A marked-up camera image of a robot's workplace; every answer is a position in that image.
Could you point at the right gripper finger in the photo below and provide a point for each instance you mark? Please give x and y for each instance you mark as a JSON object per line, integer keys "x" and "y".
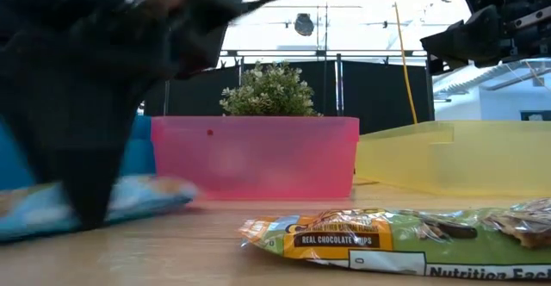
{"x": 469, "y": 40}
{"x": 441, "y": 66}

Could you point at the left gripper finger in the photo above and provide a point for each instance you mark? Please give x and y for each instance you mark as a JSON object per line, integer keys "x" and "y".
{"x": 86, "y": 148}

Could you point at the orange-ended granola bar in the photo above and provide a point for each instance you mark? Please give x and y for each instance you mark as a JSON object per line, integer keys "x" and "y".
{"x": 146, "y": 200}
{"x": 344, "y": 238}

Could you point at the blue plastic bin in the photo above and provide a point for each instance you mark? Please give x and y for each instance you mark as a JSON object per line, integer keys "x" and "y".
{"x": 140, "y": 157}

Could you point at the black partition screen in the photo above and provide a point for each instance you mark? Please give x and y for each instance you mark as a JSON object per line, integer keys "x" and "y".
{"x": 379, "y": 92}

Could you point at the dark blue background box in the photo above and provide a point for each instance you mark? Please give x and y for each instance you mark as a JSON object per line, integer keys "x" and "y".
{"x": 536, "y": 115}

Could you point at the yellow plastic bin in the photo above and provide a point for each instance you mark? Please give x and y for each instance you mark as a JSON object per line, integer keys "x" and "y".
{"x": 473, "y": 161}

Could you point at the black ceiling spotlight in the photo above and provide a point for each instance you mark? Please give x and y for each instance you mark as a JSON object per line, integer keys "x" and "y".
{"x": 304, "y": 24}

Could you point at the pink-red plastic bin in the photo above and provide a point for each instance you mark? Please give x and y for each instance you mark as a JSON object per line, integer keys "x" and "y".
{"x": 258, "y": 161}

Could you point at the small green potted plant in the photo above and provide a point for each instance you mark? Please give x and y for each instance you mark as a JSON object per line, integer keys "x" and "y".
{"x": 269, "y": 92}

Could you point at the grey ceiling rail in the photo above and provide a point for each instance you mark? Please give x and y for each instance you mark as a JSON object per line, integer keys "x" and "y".
{"x": 344, "y": 53}

